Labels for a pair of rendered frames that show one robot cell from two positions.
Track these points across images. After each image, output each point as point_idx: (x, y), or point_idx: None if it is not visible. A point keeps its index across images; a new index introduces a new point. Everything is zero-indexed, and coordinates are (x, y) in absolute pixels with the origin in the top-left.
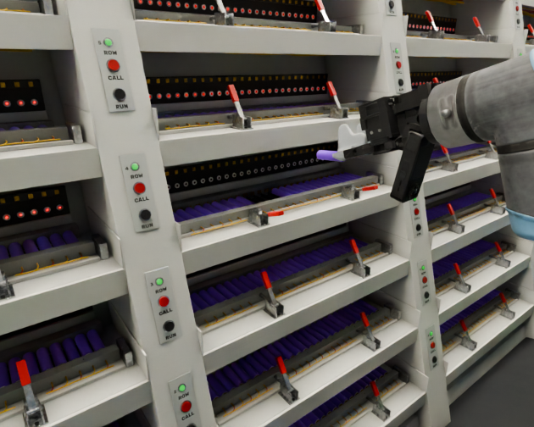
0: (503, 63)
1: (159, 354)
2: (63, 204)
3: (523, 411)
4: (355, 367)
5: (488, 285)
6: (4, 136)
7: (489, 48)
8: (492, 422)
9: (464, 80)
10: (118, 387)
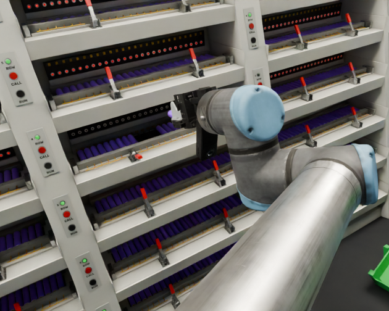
0: (226, 94)
1: (68, 243)
2: (10, 151)
3: (349, 272)
4: (213, 244)
5: None
6: None
7: None
8: (324, 278)
9: (211, 98)
10: (45, 260)
